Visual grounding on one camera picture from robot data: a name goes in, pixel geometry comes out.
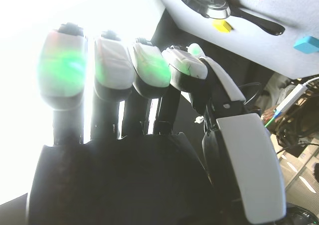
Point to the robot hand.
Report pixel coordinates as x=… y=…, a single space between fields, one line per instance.
x=139 y=180

